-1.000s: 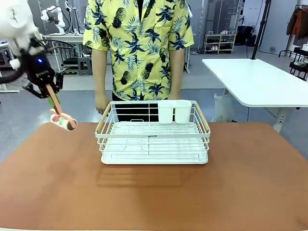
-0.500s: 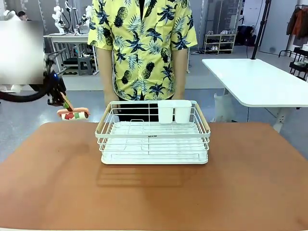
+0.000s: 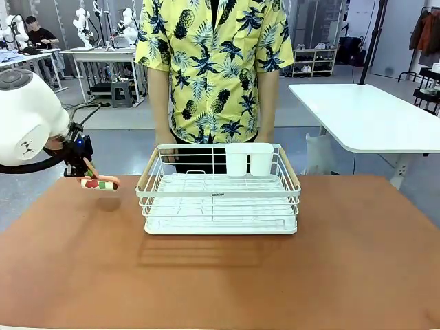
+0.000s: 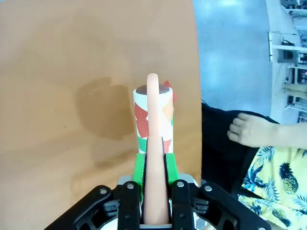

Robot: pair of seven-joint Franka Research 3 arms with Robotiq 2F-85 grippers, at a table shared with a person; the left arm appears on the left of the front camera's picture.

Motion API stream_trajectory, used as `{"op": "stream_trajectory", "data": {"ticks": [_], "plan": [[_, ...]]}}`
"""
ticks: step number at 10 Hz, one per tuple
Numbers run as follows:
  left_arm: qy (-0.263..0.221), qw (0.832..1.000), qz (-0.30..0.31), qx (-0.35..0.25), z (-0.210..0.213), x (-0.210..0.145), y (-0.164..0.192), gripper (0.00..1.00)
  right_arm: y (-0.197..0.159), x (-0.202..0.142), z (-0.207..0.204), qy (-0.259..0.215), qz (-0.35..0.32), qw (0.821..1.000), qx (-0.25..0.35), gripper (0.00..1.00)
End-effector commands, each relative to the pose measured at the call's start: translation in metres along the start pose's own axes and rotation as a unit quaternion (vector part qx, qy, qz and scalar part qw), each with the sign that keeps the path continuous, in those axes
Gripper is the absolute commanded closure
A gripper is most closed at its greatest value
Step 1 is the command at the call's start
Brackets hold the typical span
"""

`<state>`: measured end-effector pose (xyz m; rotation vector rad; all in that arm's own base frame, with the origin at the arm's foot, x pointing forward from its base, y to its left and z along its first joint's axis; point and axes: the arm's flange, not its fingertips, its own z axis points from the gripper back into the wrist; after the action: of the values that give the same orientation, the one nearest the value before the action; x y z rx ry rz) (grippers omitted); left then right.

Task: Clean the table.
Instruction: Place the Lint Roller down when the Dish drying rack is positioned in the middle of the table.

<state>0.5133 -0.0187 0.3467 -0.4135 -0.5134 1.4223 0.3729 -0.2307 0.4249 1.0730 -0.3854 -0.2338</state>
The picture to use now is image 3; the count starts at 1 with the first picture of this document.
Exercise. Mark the person's right hand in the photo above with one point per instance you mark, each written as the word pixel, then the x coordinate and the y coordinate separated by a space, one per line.
pixel 165 148

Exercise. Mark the white frame desk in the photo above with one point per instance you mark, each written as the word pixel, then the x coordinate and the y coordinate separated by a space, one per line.
pixel 99 53

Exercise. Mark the person's left forearm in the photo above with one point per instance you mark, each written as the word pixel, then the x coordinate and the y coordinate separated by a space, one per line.
pixel 269 103

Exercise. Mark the clothes rack with garments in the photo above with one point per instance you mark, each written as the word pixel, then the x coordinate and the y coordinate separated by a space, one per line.
pixel 428 34

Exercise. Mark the person's right forearm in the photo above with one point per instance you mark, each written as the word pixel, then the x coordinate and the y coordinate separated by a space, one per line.
pixel 159 103

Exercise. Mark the white plastic bag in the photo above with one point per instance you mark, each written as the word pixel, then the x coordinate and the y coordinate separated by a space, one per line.
pixel 320 154

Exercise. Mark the black tripod stand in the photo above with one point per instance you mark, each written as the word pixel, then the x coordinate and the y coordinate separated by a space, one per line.
pixel 373 41

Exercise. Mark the black utility cart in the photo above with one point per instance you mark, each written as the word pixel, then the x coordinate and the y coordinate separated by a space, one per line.
pixel 428 93

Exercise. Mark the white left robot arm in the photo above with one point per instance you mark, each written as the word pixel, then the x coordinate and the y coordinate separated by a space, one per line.
pixel 27 113

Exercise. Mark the grey plastic stool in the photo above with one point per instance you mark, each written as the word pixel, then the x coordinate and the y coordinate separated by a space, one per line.
pixel 121 93

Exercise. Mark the person's left hand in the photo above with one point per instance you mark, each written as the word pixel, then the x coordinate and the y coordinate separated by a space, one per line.
pixel 265 136

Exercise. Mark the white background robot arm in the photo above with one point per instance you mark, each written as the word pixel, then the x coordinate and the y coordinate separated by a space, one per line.
pixel 15 31
pixel 127 29
pixel 83 29

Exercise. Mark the white plastic cutlery holder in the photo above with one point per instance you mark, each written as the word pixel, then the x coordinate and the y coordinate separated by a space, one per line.
pixel 249 159

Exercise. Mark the white rounded table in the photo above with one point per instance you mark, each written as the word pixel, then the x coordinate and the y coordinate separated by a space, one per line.
pixel 371 113

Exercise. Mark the white drain tray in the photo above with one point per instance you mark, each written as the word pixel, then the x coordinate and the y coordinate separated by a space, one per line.
pixel 220 229

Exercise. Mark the white power strip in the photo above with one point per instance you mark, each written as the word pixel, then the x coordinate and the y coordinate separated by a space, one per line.
pixel 403 169

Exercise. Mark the black trousers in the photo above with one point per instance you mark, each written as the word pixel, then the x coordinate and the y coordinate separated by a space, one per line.
pixel 192 154

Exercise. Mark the white desk with clothes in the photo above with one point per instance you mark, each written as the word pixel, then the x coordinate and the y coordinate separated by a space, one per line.
pixel 27 58

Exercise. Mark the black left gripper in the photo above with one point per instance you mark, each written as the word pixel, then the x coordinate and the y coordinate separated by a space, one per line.
pixel 80 148

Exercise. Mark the white shoe shelf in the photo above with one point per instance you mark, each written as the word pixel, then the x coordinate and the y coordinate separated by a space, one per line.
pixel 314 62

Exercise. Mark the seated person in black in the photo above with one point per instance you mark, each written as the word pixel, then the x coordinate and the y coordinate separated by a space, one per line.
pixel 41 34

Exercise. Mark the person in pineapple shirt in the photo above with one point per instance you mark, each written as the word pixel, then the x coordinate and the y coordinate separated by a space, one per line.
pixel 213 68

